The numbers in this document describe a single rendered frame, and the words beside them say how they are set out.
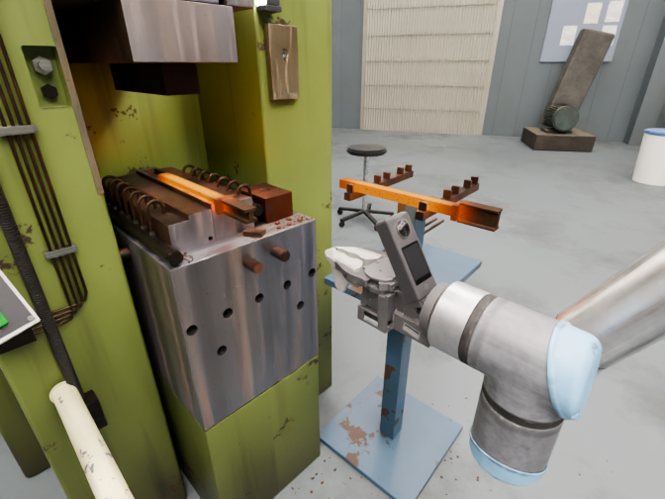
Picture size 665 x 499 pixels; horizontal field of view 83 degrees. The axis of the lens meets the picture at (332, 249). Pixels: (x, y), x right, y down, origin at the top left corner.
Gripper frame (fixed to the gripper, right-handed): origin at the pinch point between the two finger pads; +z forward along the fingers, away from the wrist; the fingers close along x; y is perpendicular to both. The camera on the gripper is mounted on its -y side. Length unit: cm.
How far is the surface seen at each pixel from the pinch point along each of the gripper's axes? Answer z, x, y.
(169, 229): 33.6, -12.1, 2.8
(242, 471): 28, -8, 77
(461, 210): -4.3, 35.1, 1.4
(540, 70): 225, 773, -19
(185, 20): 33.6, -2.3, -33.5
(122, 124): 82, -1, -12
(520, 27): 269, 751, -89
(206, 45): 33.6, 1.0, -29.9
